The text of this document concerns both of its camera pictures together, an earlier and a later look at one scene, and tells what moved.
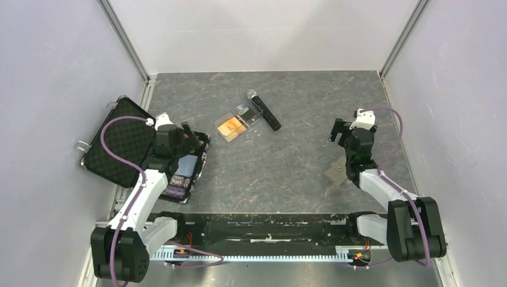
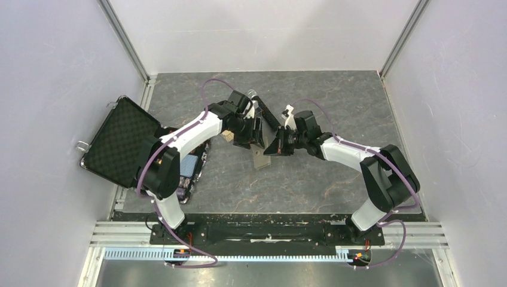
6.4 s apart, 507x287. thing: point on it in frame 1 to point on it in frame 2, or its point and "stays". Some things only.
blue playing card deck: (186, 164) stays
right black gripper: (341, 127) to (278, 146)
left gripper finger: (191, 135) to (257, 133)
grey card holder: (336, 173) to (260, 159)
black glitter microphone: (266, 113) stays
